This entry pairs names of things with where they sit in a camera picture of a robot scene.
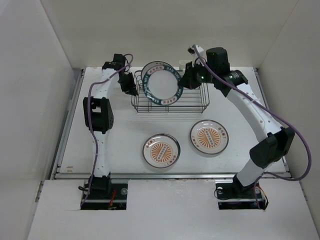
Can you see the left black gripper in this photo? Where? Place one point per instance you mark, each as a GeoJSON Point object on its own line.
{"type": "Point", "coordinates": [130, 88]}

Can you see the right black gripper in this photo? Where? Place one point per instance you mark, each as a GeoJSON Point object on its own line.
{"type": "Point", "coordinates": [187, 80]}

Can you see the metal wire dish rack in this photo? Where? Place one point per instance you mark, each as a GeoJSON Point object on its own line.
{"type": "Point", "coordinates": [191, 101]}

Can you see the orange sunburst plate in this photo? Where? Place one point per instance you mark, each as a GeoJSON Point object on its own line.
{"type": "Point", "coordinates": [209, 137]}
{"type": "Point", "coordinates": [161, 151]}

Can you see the white plate with flower outline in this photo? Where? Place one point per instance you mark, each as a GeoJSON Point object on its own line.
{"type": "Point", "coordinates": [148, 70]}

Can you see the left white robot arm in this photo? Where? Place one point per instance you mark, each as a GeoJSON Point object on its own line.
{"type": "Point", "coordinates": [99, 117]}

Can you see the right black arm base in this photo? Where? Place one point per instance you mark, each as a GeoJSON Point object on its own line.
{"type": "Point", "coordinates": [228, 199]}

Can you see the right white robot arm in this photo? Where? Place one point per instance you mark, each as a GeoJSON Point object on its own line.
{"type": "Point", "coordinates": [212, 66]}

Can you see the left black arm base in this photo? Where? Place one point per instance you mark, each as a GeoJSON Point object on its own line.
{"type": "Point", "coordinates": [113, 201]}

